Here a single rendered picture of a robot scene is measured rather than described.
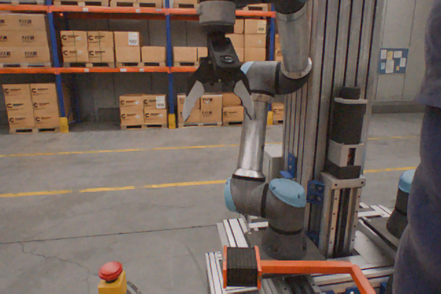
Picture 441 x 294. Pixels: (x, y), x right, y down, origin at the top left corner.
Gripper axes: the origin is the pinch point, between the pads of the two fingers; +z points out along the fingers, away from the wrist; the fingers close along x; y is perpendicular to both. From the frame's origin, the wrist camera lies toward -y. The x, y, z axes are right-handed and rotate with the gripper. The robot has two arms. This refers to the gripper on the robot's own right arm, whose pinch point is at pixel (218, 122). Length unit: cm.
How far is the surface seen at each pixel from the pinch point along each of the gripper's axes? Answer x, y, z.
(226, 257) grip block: -0.9, -4.7, 30.5
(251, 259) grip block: -6.2, -6.6, 30.4
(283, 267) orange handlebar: -13.5, -8.0, 32.3
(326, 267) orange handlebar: -23.0, -9.7, 32.3
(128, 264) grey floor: 56, 151, 152
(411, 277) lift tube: -19.4, -33.5, 13.6
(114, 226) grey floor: 80, 212, 152
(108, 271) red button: 31, 16, 48
